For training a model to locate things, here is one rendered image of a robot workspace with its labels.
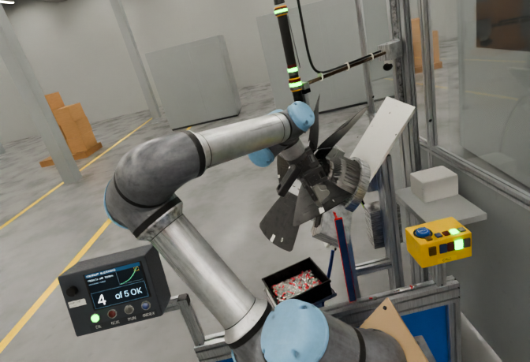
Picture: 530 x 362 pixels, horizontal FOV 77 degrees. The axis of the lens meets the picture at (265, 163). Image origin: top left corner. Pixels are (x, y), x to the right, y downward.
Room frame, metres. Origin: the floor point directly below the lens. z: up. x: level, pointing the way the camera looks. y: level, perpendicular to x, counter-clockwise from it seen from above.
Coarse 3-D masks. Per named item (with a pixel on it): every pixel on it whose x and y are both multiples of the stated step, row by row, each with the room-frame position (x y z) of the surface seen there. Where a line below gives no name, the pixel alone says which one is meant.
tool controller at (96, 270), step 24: (96, 264) 0.86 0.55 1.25; (120, 264) 0.83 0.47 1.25; (144, 264) 0.82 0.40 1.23; (72, 288) 0.81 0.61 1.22; (96, 288) 0.82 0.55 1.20; (120, 288) 0.81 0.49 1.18; (144, 288) 0.81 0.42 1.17; (168, 288) 0.89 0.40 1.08; (72, 312) 0.80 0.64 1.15; (96, 312) 0.80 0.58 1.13; (120, 312) 0.79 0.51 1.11; (144, 312) 0.79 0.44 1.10
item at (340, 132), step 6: (366, 108) 1.22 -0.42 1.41; (360, 114) 1.23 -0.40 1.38; (354, 120) 1.22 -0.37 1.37; (342, 126) 1.10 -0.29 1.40; (348, 126) 1.23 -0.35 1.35; (336, 132) 1.18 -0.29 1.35; (342, 132) 1.25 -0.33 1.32; (330, 138) 1.21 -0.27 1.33; (336, 138) 1.26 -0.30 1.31; (324, 144) 1.24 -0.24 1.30; (330, 144) 1.28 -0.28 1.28
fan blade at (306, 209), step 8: (320, 184) 1.15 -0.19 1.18; (328, 184) 1.13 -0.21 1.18; (304, 192) 1.13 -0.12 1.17; (336, 192) 1.04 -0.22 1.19; (344, 192) 1.02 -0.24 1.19; (304, 200) 1.08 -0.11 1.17; (312, 200) 1.05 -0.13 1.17; (328, 200) 1.01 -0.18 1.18; (344, 200) 0.97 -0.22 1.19; (296, 208) 1.07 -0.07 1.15; (304, 208) 1.04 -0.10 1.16; (312, 208) 1.01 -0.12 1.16; (328, 208) 0.97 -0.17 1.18; (296, 216) 1.03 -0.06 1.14; (304, 216) 1.00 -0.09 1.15; (312, 216) 0.98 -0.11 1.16; (296, 224) 1.00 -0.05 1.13
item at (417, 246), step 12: (408, 228) 0.90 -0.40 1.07; (432, 228) 0.87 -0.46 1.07; (444, 228) 0.86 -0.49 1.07; (456, 228) 0.85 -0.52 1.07; (408, 240) 0.89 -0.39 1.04; (420, 240) 0.83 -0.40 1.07; (444, 240) 0.81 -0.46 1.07; (456, 240) 0.81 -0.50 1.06; (420, 252) 0.81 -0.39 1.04; (456, 252) 0.81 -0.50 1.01; (468, 252) 0.81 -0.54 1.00; (420, 264) 0.82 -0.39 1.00; (432, 264) 0.81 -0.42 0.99
